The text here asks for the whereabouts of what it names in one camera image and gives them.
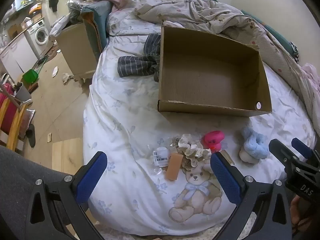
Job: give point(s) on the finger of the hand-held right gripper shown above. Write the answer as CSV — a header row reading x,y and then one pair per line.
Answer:
x,y
301,147
277,150

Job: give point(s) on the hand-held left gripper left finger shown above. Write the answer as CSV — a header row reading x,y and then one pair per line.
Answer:
x,y
91,177

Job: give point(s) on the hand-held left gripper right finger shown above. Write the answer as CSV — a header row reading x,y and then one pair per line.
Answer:
x,y
225,180

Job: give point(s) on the brown slim stick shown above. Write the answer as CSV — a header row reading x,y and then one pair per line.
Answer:
x,y
226,155

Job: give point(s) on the white soft ball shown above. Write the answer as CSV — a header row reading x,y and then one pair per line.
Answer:
x,y
247,158

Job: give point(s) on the pink rubber toy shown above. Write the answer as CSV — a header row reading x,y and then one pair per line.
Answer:
x,y
212,140

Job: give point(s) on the beige floral scrunchie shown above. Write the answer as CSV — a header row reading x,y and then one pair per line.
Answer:
x,y
190,150

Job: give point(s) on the orange sponge block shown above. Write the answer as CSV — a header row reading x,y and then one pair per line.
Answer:
x,y
172,168

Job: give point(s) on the clear plastic bag with label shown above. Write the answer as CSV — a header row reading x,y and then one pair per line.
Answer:
x,y
160,156

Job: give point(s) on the brown cardboard box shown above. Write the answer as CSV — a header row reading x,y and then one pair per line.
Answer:
x,y
212,80

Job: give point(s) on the person's right hand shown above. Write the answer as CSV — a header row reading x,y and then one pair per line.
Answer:
x,y
295,211

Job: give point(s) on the wooden board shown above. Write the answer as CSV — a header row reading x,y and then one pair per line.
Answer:
x,y
67,155

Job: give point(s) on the pink cloth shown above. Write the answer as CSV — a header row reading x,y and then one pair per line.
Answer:
x,y
311,76

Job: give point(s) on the black slipper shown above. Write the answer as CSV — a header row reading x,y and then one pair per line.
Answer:
x,y
31,136

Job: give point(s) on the white floral bed sheet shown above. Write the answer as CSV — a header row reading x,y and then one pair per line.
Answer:
x,y
125,110

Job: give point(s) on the yellow wooden chair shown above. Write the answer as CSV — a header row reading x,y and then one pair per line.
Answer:
x,y
15,127

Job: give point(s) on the crumpled tissue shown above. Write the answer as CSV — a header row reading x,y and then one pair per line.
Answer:
x,y
67,77

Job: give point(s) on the grey bin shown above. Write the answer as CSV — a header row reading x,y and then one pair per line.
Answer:
x,y
22,93

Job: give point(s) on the pink suitcase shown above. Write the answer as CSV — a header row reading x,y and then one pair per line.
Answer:
x,y
7,107

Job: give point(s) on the white face mask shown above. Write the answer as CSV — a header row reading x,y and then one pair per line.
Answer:
x,y
55,71

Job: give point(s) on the teal headboard cushion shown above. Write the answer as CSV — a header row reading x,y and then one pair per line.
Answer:
x,y
275,32

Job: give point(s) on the green dustpan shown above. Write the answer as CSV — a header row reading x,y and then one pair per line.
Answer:
x,y
31,76

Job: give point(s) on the grey striped clothing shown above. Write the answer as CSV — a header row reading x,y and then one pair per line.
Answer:
x,y
135,66

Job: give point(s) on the wooden nightstand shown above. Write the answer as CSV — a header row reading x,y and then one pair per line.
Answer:
x,y
77,50

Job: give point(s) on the white cabinet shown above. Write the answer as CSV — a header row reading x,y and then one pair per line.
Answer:
x,y
17,52

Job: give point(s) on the beige floral quilt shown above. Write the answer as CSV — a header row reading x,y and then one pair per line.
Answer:
x,y
225,12

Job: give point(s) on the white washing machine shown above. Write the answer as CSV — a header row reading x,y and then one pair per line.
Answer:
x,y
40,33

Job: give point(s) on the teal pillow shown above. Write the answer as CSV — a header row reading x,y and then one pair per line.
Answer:
x,y
100,15

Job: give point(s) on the black hanging clothing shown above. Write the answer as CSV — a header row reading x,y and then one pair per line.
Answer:
x,y
53,1

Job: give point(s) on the cluttered wall shelf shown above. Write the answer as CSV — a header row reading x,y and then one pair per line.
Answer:
x,y
25,2

